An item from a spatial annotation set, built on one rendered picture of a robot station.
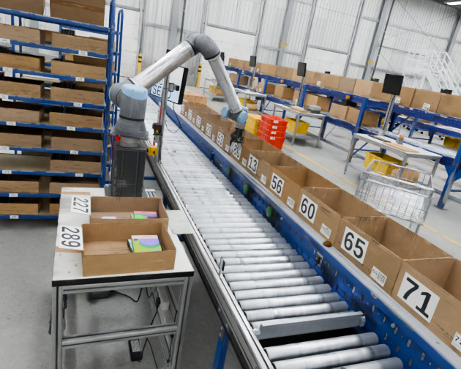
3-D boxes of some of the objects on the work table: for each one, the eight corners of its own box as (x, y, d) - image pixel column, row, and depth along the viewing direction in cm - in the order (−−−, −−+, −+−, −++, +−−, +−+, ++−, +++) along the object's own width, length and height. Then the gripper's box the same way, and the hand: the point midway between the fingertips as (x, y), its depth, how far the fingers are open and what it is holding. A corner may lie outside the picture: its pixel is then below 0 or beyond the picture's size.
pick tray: (80, 242, 172) (80, 223, 169) (160, 239, 188) (162, 221, 185) (82, 277, 148) (83, 255, 145) (174, 269, 164) (177, 250, 161)
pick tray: (88, 212, 202) (89, 195, 199) (158, 212, 217) (160, 197, 214) (89, 237, 178) (90, 219, 174) (167, 236, 192) (170, 218, 189)
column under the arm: (106, 202, 219) (109, 148, 208) (103, 186, 241) (106, 138, 231) (149, 202, 229) (154, 151, 219) (143, 187, 252) (148, 140, 241)
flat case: (135, 228, 190) (135, 226, 189) (133, 213, 207) (133, 211, 206) (161, 229, 194) (162, 226, 193) (157, 214, 211) (157, 211, 210)
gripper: (234, 128, 283) (230, 154, 290) (249, 129, 287) (244, 155, 294) (230, 126, 290) (226, 151, 297) (244, 127, 295) (240, 152, 302)
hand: (234, 151), depth 298 cm, fingers open, 5 cm apart
